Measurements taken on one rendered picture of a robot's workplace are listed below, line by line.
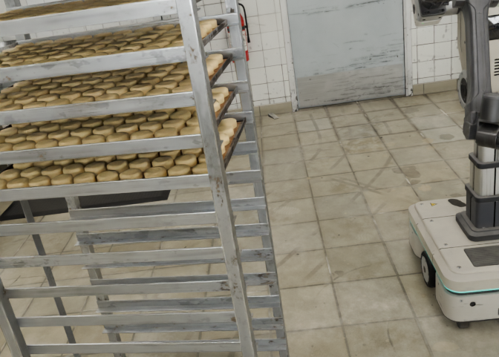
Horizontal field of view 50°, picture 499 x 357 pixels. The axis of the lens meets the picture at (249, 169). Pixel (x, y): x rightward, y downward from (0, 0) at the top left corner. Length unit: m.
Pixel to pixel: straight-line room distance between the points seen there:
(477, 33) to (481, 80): 0.12
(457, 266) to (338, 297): 0.56
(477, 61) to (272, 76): 3.56
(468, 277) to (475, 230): 0.26
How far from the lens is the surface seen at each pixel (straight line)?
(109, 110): 1.15
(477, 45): 1.50
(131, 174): 1.24
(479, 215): 2.36
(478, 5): 1.55
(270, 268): 1.74
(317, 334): 2.30
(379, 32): 5.00
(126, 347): 1.47
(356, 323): 2.35
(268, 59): 4.88
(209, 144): 1.07
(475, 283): 2.20
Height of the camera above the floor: 1.50
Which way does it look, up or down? 23 degrees down
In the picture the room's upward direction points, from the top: 9 degrees counter-clockwise
